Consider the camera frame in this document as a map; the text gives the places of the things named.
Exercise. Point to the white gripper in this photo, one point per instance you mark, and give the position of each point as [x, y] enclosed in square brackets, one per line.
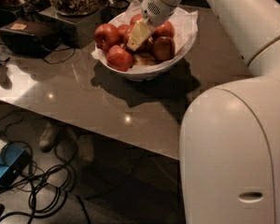
[154, 9]

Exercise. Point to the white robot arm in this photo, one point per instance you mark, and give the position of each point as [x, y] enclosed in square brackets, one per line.
[229, 145]

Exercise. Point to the red apple top back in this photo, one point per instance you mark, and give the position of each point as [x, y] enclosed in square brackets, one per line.
[136, 18]

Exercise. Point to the small red apple behind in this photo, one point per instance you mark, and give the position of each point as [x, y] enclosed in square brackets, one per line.
[122, 29]

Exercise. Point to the red apple right back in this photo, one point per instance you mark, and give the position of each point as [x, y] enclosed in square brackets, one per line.
[166, 29]

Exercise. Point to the red apple right front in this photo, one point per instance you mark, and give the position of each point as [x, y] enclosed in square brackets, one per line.
[163, 48]

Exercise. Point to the yellowish apple front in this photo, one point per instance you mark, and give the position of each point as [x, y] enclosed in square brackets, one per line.
[143, 58]

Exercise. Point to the red apple far left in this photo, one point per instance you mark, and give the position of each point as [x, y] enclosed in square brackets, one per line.
[106, 36]

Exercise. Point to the red apple front left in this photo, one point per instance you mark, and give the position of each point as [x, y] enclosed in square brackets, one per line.
[119, 58]

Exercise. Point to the white bowl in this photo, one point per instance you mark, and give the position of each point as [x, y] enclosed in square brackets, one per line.
[186, 30]

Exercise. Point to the black cup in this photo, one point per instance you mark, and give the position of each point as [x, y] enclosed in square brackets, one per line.
[118, 7]

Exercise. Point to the dark grey box stand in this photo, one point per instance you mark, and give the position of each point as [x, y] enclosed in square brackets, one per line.
[77, 31]

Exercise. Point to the black device with label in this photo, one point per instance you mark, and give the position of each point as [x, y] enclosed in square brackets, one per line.
[30, 38]

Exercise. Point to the right white shoe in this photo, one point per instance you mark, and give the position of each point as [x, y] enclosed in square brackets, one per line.
[85, 150]

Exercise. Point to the white shoe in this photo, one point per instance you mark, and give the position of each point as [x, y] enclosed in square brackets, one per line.
[85, 150]
[48, 137]

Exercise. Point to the left white shoe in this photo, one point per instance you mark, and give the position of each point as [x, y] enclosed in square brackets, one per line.
[48, 137]

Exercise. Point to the blue box on floor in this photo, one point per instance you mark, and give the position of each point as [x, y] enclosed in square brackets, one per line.
[13, 160]

